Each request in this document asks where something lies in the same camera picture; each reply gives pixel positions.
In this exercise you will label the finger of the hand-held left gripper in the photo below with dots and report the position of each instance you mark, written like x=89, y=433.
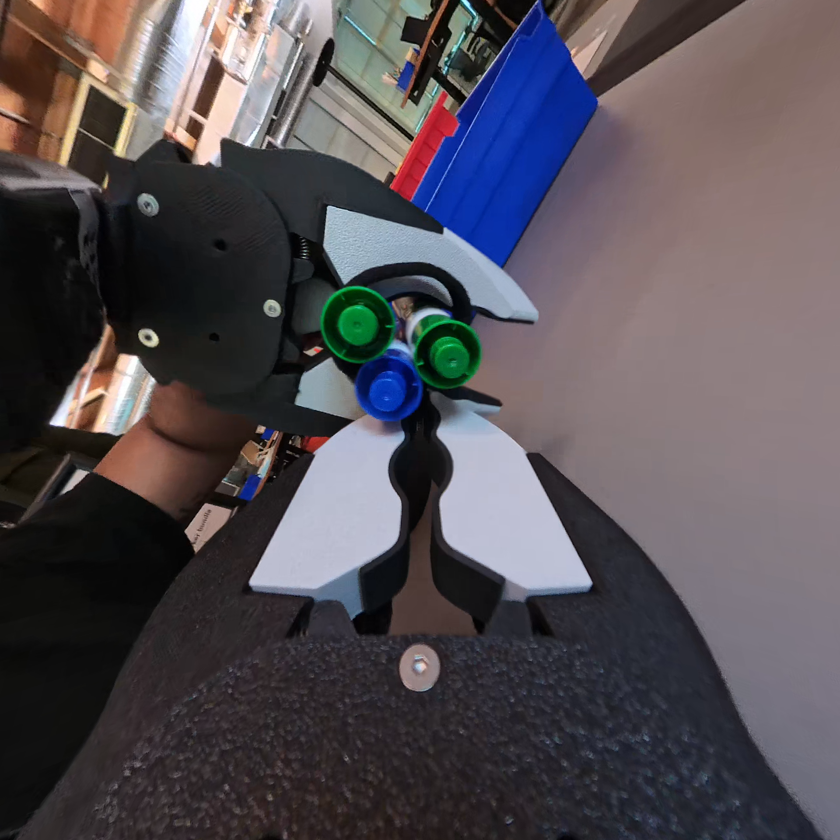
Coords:
x=325, y=394
x=394, y=243

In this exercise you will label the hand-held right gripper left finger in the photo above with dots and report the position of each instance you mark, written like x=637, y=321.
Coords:
x=328, y=518

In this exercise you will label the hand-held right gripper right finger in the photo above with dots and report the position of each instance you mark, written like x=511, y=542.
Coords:
x=505, y=518

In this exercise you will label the blue dry erase marker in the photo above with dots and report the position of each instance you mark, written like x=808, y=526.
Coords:
x=387, y=390

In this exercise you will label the green dry erase marker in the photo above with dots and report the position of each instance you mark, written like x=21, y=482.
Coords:
x=447, y=351
x=358, y=325

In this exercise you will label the red plastic bin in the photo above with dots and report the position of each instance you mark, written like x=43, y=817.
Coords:
x=426, y=144

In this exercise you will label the white poster board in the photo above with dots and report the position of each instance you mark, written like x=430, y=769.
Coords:
x=207, y=528

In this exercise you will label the blue plastic bin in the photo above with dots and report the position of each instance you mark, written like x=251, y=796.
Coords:
x=512, y=144

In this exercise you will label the wooden standing desk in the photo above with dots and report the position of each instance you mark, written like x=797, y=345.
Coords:
x=426, y=52

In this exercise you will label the silver ventilation duct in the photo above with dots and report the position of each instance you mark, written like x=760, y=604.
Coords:
x=164, y=59

